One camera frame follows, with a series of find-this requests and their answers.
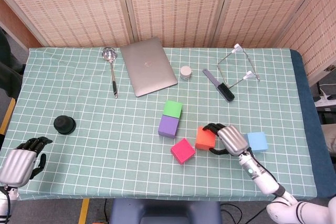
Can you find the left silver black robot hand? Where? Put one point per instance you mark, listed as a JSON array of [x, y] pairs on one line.
[[15, 166]]

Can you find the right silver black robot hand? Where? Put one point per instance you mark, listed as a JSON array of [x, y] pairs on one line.
[[232, 140]]

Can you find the blue cube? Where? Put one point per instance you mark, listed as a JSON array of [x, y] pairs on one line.
[[257, 142]]

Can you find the orange cube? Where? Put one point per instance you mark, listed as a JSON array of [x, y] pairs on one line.
[[204, 140]]

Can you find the pink cube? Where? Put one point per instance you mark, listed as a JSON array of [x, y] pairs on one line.
[[183, 151]]

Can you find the purple cube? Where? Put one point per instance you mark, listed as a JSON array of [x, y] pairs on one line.
[[168, 126]]

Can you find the green cube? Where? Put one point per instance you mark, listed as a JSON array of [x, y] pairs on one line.
[[172, 108]]

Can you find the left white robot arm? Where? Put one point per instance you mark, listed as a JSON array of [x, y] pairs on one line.
[[5, 203]]

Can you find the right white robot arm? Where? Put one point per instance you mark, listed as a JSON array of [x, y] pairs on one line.
[[265, 182]]

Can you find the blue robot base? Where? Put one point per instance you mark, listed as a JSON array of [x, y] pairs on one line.
[[157, 211]]

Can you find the grey brush black bristles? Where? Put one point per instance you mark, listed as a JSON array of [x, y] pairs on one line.
[[225, 93]]

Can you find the black dome-shaped object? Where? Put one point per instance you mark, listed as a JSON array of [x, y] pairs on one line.
[[64, 125]]

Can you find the blue padded table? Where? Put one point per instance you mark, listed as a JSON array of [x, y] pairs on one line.
[[307, 129]]

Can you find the small white jar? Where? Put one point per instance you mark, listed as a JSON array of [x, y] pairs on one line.
[[186, 72]]

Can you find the dark clothed person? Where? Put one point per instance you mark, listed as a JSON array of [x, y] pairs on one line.
[[11, 79]]

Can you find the green checked tablecloth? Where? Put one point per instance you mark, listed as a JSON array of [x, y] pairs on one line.
[[105, 142]]

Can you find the grey closed laptop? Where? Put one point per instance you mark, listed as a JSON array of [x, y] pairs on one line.
[[149, 66]]

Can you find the bamboo folding screen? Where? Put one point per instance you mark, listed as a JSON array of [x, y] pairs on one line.
[[178, 6]]

